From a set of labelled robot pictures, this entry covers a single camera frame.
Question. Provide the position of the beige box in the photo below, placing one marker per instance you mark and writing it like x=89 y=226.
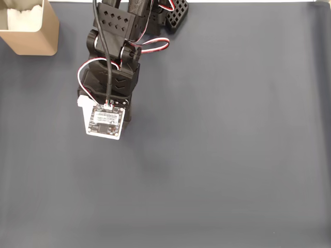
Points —
x=38 y=42

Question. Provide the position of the grey table mat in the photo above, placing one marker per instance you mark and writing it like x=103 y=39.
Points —
x=207 y=155

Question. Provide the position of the white foam padding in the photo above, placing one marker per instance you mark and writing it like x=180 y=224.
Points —
x=24 y=22

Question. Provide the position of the white camera circuit board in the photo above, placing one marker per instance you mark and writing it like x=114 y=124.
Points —
x=104 y=121

